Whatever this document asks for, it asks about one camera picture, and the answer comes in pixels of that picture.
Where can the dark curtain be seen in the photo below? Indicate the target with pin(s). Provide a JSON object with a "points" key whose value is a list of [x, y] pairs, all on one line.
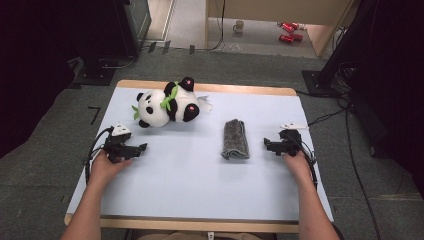
{"points": [[396, 83], [30, 66]]}

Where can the black stand base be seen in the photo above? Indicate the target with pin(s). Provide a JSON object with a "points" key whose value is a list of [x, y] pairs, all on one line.
{"points": [[95, 76]]}

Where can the tan fabric with white tag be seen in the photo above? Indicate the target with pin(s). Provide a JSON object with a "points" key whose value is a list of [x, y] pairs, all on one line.
{"points": [[186, 236]]}

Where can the light wooden desk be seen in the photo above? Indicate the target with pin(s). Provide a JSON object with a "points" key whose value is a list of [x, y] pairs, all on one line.
{"points": [[283, 10]]}

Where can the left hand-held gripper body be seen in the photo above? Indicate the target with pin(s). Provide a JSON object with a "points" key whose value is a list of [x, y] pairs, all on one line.
{"points": [[116, 146]]}

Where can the beige mug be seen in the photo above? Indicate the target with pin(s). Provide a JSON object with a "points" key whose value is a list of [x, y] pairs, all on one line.
{"points": [[238, 26]]}

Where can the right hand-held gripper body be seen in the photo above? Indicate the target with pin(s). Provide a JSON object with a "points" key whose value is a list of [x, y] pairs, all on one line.
{"points": [[291, 143]]}

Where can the dark cabinet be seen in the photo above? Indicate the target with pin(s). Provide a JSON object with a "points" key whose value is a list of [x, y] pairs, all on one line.
{"points": [[136, 23]]}

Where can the black stand with base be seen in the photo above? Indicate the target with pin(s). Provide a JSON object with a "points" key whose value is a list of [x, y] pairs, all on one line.
{"points": [[320, 83]]}

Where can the grey towel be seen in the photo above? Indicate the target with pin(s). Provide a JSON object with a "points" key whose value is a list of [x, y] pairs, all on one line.
{"points": [[235, 140]]}

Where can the light blue table mat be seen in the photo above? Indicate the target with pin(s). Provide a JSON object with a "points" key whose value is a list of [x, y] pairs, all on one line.
{"points": [[200, 186]]}

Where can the wooden table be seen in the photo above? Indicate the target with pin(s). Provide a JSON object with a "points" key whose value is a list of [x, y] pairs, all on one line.
{"points": [[233, 88]]}

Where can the black tape strip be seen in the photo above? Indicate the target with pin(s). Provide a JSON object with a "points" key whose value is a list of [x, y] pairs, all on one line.
{"points": [[166, 47], [152, 47], [192, 49]]}

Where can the red can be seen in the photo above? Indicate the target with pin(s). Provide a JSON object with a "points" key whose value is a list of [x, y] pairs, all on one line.
{"points": [[287, 27], [286, 38], [295, 25], [298, 37]]}

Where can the black angled tape mark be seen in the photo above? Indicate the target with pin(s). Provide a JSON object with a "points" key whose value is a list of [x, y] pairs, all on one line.
{"points": [[96, 113]]}

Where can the person's left hand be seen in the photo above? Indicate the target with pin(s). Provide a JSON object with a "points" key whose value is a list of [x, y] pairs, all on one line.
{"points": [[105, 170]]}

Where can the panda plush toy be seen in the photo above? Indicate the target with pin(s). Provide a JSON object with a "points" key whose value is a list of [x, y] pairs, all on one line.
{"points": [[156, 106]]}

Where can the person's right hand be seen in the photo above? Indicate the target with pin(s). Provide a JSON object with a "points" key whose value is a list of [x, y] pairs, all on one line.
{"points": [[298, 165]]}

